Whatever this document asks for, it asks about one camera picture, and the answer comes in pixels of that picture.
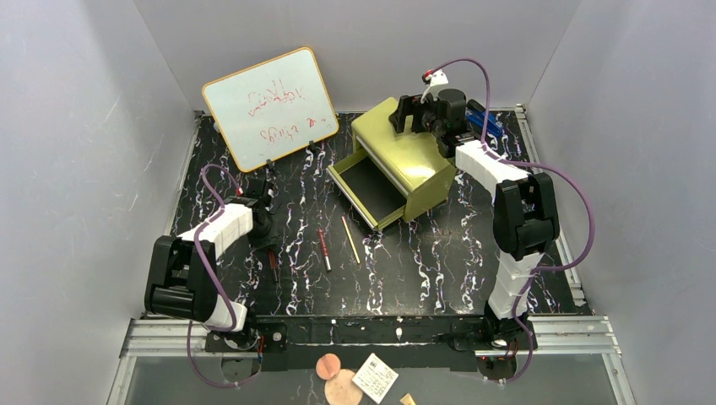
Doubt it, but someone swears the dark red makeup pencil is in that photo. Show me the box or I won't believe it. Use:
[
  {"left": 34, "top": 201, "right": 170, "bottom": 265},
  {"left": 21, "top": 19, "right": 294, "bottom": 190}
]
[{"left": 317, "top": 228, "right": 332, "bottom": 273}]

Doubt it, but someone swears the green metal drawer box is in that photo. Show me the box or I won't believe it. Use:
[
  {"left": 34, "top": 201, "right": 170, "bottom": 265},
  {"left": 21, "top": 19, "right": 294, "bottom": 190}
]
[{"left": 327, "top": 97, "right": 457, "bottom": 230}]

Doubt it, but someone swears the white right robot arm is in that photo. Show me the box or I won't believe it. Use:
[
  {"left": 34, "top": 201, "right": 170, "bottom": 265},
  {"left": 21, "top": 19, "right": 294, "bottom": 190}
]
[{"left": 388, "top": 89, "right": 560, "bottom": 349}]

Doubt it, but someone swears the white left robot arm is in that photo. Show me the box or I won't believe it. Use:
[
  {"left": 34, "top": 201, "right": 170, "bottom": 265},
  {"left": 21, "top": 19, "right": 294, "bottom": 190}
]
[{"left": 144, "top": 177, "right": 278, "bottom": 350}]

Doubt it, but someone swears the thin tan makeup pencil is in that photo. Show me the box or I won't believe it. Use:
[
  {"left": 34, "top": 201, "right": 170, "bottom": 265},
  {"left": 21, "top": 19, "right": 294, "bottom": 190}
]
[{"left": 341, "top": 216, "right": 361, "bottom": 265}]

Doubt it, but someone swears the blue object behind box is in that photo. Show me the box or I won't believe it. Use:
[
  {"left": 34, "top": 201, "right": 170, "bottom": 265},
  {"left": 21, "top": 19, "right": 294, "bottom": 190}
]
[{"left": 465, "top": 107, "right": 505, "bottom": 138}]

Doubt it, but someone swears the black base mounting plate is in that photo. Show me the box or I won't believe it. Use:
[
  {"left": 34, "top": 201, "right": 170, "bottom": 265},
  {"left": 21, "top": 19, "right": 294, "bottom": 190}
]
[{"left": 205, "top": 315, "right": 537, "bottom": 372}]

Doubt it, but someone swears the small pink round pad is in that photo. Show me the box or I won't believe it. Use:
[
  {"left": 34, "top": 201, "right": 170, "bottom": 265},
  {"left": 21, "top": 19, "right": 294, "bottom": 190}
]
[{"left": 315, "top": 353, "right": 341, "bottom": 381}]

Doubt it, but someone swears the large pink round pad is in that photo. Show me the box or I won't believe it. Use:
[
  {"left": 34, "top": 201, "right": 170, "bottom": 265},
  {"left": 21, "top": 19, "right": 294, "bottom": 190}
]
[{"left": 324, "top": 370, "right": 364, "bottom": 405}]

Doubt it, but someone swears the white printed paper card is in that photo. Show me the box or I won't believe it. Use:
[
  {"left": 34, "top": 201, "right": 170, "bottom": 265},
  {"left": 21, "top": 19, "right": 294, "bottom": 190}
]
[{"left": 351, "top": 353, "right": 399, "bottom": 404}]

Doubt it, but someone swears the small tan wood piece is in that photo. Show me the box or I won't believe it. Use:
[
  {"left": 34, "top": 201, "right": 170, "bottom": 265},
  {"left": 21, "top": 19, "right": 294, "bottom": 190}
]
[{"left": 400, "top": 393, "right": 416, "bottom": 405}]

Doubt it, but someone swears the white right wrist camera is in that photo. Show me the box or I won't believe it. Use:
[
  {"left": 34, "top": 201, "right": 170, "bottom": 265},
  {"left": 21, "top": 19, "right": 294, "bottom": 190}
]
[{"left": 420, "top": 69, "right": 449, "bottom": 103}]

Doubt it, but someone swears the whiteboard with orange frame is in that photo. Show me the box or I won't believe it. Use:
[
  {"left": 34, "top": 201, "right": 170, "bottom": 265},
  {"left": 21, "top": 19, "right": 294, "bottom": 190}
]
[{"left": 202, "top": 47, "right": 339, "bottom": 173}]

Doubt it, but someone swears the aluminium right side rail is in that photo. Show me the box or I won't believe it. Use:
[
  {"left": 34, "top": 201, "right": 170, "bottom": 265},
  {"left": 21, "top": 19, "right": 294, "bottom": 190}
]
[{"left": 515, "top": 104, "right": 587, "bottom": 310}]

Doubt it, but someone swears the aluminium frame rail front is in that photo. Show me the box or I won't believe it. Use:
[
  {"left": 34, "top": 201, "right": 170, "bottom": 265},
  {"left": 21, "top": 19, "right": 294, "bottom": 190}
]
[{"left": 120, "top": 316, "right": 621, "bottom": 358}]

